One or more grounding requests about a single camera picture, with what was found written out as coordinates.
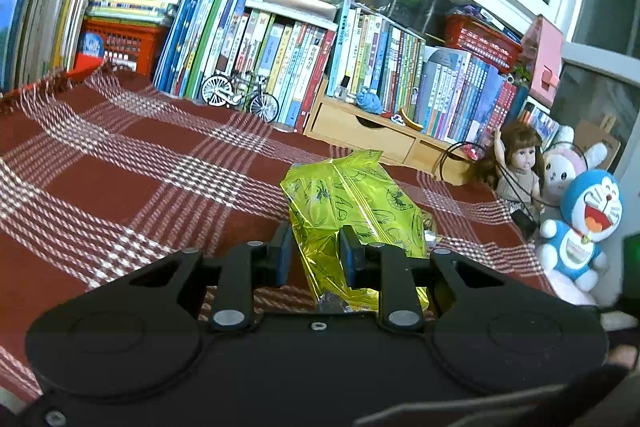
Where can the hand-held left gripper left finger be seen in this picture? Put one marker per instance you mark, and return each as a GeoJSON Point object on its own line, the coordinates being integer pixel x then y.
{"type": "Point", "coordinates": [282, 254]}

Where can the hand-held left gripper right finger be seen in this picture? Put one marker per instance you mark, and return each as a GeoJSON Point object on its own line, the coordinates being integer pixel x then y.
{"type": "Point", "coordinates": [351, 257]}

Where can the yellow-green snack bag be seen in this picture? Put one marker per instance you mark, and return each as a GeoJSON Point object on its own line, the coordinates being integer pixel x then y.
{"type": "Point", "coordinates": [350, 202]}

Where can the long row of paperback books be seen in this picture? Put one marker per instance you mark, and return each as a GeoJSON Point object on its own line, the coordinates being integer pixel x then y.
{"type": "Point", "coordinates": [440, 92]}

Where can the row of medium colourful books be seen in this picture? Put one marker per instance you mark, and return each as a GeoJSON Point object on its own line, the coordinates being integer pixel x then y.
{"type": "Point", "coordinates": [280, 62]}

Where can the row of tall thin picture books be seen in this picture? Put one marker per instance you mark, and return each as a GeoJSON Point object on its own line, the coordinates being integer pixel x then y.
{"type": "Point", "coordinates": [200, 37]}

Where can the row of pale-spined books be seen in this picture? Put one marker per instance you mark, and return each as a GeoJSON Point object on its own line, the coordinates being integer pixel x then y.
{"type": "Point", "coordinates": [30, 22]}

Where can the blue white cat plush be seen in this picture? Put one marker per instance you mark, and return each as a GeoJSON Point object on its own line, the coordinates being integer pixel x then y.
{"type": "Point", "coordinates": [592, 202]}

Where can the white pink bunny plush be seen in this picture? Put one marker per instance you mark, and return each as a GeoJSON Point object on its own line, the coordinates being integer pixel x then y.
{"type": "Point", "coordinates": [557, 169]}

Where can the wooden desk organizer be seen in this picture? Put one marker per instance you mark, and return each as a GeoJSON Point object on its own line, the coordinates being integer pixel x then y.
{"type": "Point", "coordinates": [350, 127]}

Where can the brown cardboard piece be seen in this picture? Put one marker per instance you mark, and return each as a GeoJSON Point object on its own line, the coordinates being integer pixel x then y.
{"type": "Point", "coordinates": [597, 139]}

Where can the curved wooden tray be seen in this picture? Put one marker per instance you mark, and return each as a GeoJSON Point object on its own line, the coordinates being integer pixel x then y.
{"type": "Point", "coordinates": [407, 120]}

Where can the brown-haired doll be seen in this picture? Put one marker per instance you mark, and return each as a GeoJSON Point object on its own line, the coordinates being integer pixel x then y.
{"type": "Point", "coordinates": [520, 157]}

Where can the blue ceramic figure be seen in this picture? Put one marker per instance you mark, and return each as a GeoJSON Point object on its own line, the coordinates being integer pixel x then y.
{"type": "Point", "coordinates": [370, 99]}

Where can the small row of thin booklets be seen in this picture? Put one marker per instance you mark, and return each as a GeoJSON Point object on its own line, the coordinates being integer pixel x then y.
{"type": "Point", "coordinates": [540, 119]}

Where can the miniature bicycle model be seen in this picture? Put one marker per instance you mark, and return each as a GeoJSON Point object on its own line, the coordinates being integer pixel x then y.
{"type": "Point", "coordinates": [217, 89]}

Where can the red white plaid blanket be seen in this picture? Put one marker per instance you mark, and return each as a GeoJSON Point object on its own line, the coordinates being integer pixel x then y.
{"type": "Point", "coordinates": [125, 167]}

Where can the pink box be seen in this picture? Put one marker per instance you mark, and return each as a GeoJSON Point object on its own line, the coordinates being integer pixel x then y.
{"type": "Point", "coordinates": [545, 57]}

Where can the grey flat box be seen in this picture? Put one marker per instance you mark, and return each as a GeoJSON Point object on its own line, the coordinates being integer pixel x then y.
{"type": "Point", "coordinates": [300, 9]}

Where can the red plastic basket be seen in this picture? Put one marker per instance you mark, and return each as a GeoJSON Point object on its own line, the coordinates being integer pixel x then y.
{"type": "Point", "coordinates": [480, 39]}

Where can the red plastic crate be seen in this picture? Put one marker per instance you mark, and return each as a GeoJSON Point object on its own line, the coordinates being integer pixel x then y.
{"type": "Point", "coordinates": [125, 44]}

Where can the blue round toy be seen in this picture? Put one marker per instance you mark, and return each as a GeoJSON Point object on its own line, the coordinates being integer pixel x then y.
{"type": "Point", "coordinates": [92, 44]}

